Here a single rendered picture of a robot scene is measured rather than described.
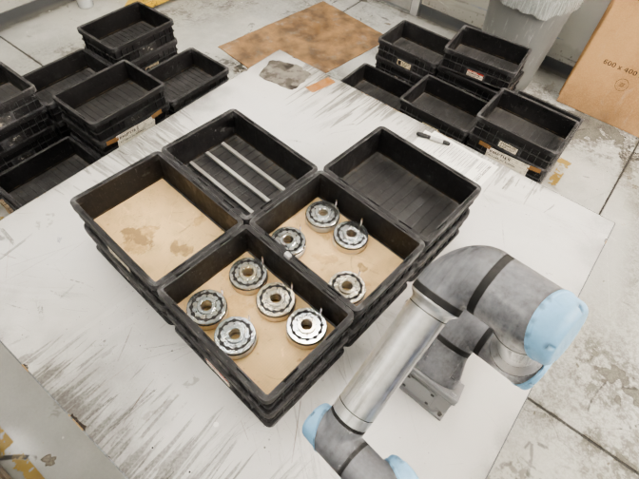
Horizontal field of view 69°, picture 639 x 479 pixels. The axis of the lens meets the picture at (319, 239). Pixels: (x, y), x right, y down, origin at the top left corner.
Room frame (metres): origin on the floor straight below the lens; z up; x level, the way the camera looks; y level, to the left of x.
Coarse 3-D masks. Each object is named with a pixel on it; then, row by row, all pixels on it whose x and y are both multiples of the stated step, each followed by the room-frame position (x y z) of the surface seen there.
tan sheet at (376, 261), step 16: (304, 208) 0.93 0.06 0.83; (288, 224) 0.86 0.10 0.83; (304, 224) 0.87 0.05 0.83; (320, 240) 0.81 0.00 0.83; (368, 240) 0.83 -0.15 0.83; (304, 256) 0.75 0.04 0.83; (320, 256) 0.76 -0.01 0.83; (336, 256) 0.76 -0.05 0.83; (352, 256) 0.77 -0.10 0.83; (368, 256) 0.78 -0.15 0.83; (384, 256) 0.78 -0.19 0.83; (320, 272) 0.70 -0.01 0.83; (336, 272) 0.71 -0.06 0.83; (368, 272) 0.72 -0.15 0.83; (384, 272) 0.72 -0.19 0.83; (368, 288) 0.67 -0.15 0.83
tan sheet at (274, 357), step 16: (224, 272) 0.67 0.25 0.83; (208, 288) 0.62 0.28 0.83; (224, 288) 0.62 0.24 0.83; (240, 304) 0.58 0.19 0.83; (304, 304) 0.60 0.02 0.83; (256, 320) 0.53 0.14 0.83; (272, 336) 0.49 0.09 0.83; (256, 352) 0.45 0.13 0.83; (272, 352) 0.45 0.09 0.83; (288, 352) 0.46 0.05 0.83; (304, 352) 0.46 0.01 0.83; (256, 368) 0.41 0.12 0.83; (272, 368) 0.41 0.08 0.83; (288, 368) 0.42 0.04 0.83; (272, 384) 0.37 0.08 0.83
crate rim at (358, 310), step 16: (288, 192) 0.90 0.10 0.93; (352, 192) 0.93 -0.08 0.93; (272, 208) 0.83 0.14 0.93; (256, 224) 0.77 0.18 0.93; (272, 240) 0.72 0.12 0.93; (416, 240) 0.77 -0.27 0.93; (416, 256) 0.73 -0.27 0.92; (400, 272) 0.67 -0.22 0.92; (384, 288) 0.62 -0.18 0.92; (352, 304) 0.55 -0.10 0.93; (368, 304) 0.56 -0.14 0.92
